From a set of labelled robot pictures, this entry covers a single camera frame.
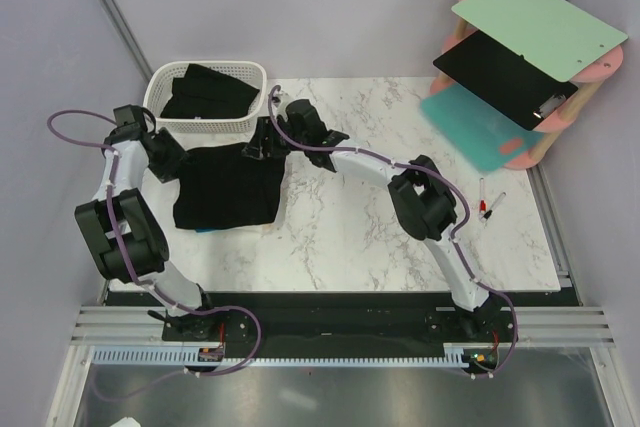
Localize black t shirt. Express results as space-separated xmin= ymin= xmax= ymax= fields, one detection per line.
xmin=173 ymin=143 xmax=285 ymax=230

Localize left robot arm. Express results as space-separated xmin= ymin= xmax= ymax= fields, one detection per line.
xmin=74 ymin=105 xmax=220 ymax=340

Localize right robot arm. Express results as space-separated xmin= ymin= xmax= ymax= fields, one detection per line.
xmin=243 ymin=92 xmax=504 ymax=341

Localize black t shirts in basket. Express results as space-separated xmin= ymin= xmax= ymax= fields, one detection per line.
xmin=161 ymin=64 xmax=260 ymax=120

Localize white plastic laundry basket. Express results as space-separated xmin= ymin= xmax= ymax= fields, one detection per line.
xmin=143 ymin=61 xmax=267 ymax=134

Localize blue folded cloth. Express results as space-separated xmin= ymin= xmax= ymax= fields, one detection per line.
xmin=194 ymin=228 xmax=225 ymax=233

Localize teal cutting board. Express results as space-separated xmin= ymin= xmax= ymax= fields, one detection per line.
xmin=420 ymin=84 xmax=544 ymax=172

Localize red capped marker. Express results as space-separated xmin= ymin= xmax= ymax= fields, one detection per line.
xmin=478 ymin=178 xmax=487 ymax=216

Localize black clipboard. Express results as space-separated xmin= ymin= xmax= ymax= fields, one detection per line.
xmin=433 ymin=31 xmax=578 ymax=131

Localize black capped marker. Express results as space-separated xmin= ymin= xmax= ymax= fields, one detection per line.
xmin=480 ymin=192 xmax=507 ymax=222

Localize green mint board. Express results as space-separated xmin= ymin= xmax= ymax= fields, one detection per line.
xmin=452 ymin=0 xmax=628 ymax=82

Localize pink wooden shelf rack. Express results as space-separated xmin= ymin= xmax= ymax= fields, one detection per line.
xmin=421 ymin=0 xmax=628 ymax=172

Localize white paper scrap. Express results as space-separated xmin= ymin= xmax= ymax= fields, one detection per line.
xmin=110 ymin=417 xmax=141 ymax=427

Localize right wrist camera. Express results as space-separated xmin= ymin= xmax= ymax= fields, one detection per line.
xmin=271 ymin=90 xmax=291 ymax=105

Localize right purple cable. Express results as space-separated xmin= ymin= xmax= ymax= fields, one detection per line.
xmin=267 ymin=85 xmax=521 ymax=381

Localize white slotted cable duct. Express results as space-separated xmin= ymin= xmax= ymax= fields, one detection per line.
xmin=92 ymin=345 xmax=469 ymax=369

